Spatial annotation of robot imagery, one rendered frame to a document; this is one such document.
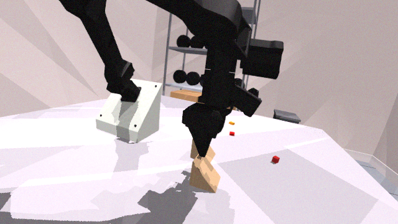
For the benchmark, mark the small red block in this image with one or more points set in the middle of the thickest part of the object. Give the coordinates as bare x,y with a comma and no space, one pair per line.
275,159

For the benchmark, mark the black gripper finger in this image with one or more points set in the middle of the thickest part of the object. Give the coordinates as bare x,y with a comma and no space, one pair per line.
202,138
228,111

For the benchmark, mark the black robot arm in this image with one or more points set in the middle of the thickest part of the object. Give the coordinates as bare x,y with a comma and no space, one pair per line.
216,23

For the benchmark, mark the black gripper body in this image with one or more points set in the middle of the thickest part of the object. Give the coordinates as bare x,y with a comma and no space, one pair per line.
211,115

